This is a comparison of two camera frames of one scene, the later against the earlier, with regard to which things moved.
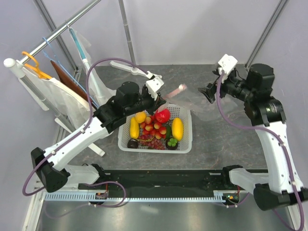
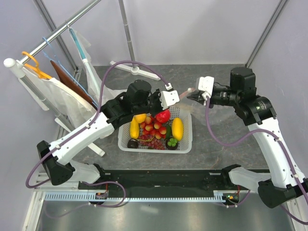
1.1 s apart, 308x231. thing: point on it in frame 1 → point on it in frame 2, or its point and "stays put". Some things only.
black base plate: [167, 181] stays put
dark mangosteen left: [132, 143] stays put
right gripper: [211, 89] → [198, 96]
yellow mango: [177, 128] stays put
